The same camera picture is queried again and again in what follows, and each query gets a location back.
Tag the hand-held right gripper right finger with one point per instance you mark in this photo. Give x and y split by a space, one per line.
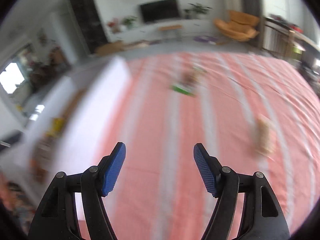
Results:
206 170

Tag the large potted plant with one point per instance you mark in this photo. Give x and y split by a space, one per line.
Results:
198 10

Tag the orange header clear snack packet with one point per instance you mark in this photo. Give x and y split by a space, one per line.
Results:
263 135

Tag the red flower vase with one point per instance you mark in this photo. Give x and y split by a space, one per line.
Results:
113 26

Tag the grey curtain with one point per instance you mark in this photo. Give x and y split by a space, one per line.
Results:
251 12

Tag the purple floor mat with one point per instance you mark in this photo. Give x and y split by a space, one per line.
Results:
205 39

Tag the green flower bouquet vase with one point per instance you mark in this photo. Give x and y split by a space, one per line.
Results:
129 22

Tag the white television cabinet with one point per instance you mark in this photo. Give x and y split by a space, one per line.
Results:
150 31

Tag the dark tall cabinet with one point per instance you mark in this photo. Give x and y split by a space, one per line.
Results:
87 17

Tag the green bowl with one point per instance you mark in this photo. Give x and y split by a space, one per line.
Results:
299 48

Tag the small potted plant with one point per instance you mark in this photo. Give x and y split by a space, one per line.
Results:
187 13

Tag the white cardboard box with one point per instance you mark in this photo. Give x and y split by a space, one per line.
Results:
100 110

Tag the black television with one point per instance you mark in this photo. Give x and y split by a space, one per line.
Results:
160 10

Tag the orange lounge chair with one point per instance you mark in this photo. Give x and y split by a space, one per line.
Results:
235 27

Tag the brown cardboard box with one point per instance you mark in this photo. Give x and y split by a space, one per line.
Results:
110 48

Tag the wooden crib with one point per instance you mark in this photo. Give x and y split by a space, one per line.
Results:
277 37

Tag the green snack packet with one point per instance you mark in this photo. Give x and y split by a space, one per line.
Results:
183 90

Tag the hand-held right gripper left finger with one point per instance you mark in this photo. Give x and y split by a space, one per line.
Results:
113 172

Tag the wooden stool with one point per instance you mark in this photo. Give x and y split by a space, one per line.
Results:
170 28

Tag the small clear brown snack packet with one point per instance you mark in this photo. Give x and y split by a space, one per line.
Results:
190 78

